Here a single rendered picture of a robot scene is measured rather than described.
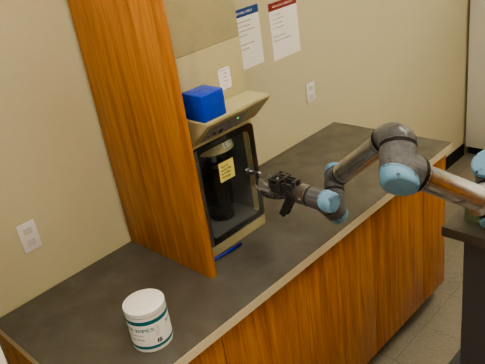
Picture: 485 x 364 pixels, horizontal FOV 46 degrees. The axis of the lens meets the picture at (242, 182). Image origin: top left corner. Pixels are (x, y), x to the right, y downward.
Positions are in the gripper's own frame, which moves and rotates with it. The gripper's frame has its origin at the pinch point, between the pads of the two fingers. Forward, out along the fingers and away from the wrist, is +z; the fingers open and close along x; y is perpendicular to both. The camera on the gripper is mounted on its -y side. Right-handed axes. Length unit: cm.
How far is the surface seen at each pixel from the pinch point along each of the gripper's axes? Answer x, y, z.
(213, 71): 7.6, 48.3, 4.6
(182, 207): 34.5, 8.1, 3.8
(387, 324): -48, -96, -22
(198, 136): 25.7, 32.7, -2.0
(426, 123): -220, -71, 47
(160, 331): 68, -11, -18
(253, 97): -0.5, 36.6, -4.2
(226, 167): 11.3, 13.0, 3.5
